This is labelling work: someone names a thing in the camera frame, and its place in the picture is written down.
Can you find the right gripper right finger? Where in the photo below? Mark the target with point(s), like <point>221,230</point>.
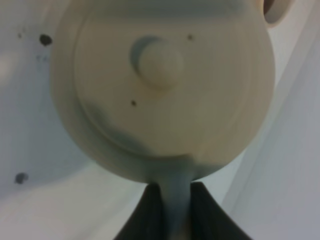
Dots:
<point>206,220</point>

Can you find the far beige teacup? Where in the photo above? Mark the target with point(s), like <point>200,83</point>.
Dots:
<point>273,11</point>

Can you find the beige teapot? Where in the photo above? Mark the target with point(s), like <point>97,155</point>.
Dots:
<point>162,91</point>

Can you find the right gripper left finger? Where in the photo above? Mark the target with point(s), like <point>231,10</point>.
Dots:
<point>150,218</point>

